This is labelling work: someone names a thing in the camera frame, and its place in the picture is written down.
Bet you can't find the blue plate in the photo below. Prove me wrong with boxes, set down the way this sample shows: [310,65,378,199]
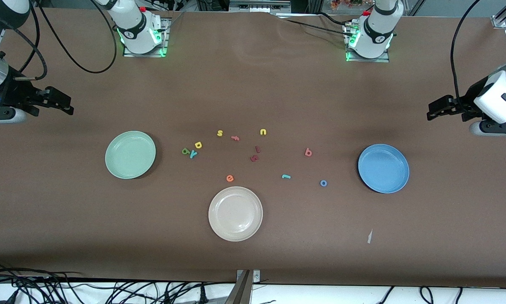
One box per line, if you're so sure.
[358,144,410,194]

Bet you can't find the light green plate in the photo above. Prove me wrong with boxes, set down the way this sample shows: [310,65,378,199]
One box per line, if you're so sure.
[105,130,157,179]

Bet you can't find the orange artificial flowers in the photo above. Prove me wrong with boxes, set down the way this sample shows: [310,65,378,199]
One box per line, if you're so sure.
[330,0,374,11]

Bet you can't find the brown table cover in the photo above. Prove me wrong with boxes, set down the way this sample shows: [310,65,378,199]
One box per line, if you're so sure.
[0,8,506,288]

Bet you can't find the beige plate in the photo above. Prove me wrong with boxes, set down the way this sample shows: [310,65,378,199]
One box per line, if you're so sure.
[208,186,263,242]

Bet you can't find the grey power strip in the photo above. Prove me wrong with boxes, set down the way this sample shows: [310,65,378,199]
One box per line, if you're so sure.
[229,0,292,14]

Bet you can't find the grey metal bar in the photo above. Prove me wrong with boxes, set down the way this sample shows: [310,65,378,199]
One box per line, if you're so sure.
[225,270,252,304]

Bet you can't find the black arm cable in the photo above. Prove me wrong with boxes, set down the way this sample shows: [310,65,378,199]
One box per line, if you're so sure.
[13,2,49,81]
[449,0,486,108]
[38,0,118,74]

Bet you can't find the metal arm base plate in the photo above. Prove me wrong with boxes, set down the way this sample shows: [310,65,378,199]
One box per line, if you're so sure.
[122,17,170,57]
[345,21,390,63]

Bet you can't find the tangled black cables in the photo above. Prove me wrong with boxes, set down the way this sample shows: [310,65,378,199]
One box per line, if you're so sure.
[0,277,236,304]

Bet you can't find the silver metal bracket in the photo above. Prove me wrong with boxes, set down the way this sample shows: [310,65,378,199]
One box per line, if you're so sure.
[236,269,261,284]

